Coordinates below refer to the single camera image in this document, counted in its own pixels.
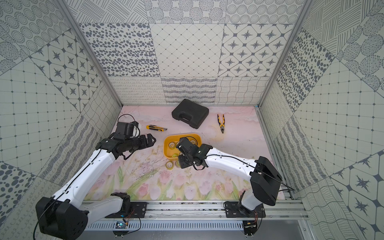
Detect yellow black pliers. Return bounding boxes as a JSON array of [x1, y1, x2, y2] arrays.
[[217, 114, 226, 134]]

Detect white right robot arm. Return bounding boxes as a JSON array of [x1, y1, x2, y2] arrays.
[[176, 137, 282, 211]]

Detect black plastic tool case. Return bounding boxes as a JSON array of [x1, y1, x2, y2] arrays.
[[172, 99, 209, 129]]

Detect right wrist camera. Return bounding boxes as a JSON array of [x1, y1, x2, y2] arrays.
[[179, 139, 199, 155]]

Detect yellow black utility knife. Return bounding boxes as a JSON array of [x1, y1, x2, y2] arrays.
[[146, 125, 167, 132]]

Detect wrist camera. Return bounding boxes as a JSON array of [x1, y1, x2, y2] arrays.
[[114, 121, 140, 140], [179, 139, 199, 155]]

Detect yellow plastic storage box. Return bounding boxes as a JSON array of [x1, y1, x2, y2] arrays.
[[163, 133, 202, 161]]

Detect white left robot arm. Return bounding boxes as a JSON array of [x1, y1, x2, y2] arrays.
[[34, 134, 157, 240]]

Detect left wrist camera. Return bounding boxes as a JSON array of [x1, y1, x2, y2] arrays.
[[114, 121, 140, 140]]

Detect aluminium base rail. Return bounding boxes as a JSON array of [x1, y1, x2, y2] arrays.
[[86, 200, 309, 232]]

